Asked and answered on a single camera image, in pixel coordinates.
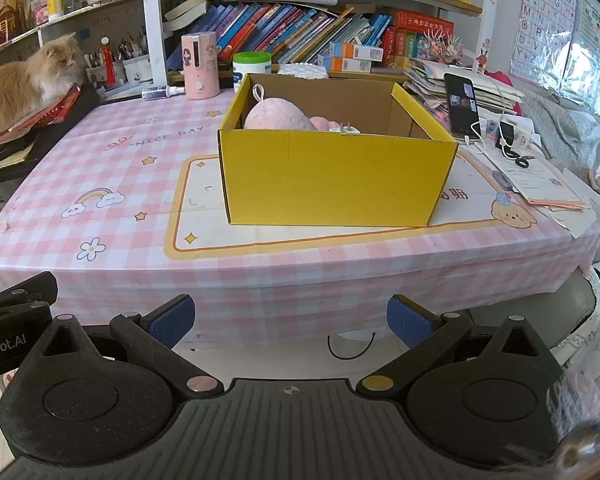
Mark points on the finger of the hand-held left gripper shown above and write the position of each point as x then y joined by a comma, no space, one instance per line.
25,305

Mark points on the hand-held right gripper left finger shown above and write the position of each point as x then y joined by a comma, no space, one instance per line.
172,317

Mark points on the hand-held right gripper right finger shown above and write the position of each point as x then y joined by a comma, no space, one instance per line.
407,322

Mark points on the yellow cardboard box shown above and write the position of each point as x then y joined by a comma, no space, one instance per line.
330,180

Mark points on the white charger plug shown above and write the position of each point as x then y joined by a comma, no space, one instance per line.
345,130

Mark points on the pink plush pig orange earmuffs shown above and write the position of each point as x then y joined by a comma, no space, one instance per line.
322,124

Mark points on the pale pink plush toy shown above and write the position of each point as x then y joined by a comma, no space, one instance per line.
275,115

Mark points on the pink checked tablecloth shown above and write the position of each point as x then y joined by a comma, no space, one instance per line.
280,270

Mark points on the white chair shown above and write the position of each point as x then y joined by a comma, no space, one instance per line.
535,295

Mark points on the small purple stick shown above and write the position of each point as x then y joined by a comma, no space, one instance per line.
501,180

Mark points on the red packets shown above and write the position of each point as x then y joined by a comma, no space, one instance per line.
50,112

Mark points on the loose paper sheets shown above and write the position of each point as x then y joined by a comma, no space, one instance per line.
545,185

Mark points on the white power strip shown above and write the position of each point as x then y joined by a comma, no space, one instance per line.
522,135

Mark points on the orange fluffy cat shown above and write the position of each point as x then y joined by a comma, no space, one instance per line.
15,85

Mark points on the clear spray bottle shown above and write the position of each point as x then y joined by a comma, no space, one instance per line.
160,92

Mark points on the black smartphone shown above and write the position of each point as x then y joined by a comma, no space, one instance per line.
461,102

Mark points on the stack of magazines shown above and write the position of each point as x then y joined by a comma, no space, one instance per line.
430,80

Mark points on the white pen holder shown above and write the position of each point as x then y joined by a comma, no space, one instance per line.
137,70

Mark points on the pink humidifier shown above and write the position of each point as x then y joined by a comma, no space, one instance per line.
199,67

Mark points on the red figure bottle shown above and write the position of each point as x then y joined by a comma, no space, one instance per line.
108,65

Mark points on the white jar green lid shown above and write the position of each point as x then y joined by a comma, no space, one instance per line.
251,75

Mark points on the grey blanket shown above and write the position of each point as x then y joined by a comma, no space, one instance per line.
575,130

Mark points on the orange white carton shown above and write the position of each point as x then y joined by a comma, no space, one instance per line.
357,51
345,63

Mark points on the white tissue pack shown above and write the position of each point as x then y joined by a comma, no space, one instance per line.
302,70

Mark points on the colourful antler ornament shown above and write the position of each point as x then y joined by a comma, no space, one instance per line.
437,47

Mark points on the white wooden bookshelf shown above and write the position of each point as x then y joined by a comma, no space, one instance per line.
152,20

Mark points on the thick paperback book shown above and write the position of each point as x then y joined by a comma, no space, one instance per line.
185,17
190,2

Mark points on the red boxed book set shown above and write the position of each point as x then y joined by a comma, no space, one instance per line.
420,22

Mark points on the white bottle yellow label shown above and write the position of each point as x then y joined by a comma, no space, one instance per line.
54,2

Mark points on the row of colourful books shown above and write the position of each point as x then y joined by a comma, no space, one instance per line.
290,30

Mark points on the alphabet wall poster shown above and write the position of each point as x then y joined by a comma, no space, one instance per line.
542,20

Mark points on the colourful wall chart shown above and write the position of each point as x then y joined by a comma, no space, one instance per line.
597,40

